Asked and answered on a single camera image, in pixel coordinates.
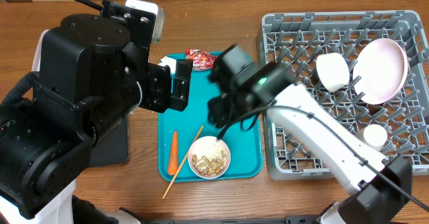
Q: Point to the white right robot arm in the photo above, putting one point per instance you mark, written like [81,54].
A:
[378,188]

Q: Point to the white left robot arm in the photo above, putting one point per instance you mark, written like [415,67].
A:
[89,74]

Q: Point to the large white plate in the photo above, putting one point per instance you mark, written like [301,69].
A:
[382,67]

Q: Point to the pale green cup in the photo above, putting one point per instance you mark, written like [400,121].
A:
[375,136]

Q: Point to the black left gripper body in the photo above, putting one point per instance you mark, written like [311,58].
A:
[154,86]

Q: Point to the pink bowl with food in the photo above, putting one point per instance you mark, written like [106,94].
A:
[209,157]

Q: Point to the clear plastic bin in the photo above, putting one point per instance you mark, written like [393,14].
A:
[37,55]

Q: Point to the crumpled white tissue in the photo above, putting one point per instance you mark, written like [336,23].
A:
[170,62]

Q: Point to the grey dishwasher rack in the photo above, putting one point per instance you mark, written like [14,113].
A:
[296,39]

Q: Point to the teal plastic tray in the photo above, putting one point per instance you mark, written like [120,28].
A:
[245,146]

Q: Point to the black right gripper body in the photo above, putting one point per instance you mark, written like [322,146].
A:
[222,92]

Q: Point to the black tray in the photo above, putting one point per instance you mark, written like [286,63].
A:
[112,149]

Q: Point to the orange carrot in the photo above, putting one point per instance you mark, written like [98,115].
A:
[173,158]

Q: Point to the white bowl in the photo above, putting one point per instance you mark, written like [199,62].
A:
[332,71]

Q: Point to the red snack wrapper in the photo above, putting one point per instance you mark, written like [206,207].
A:
[202,60]

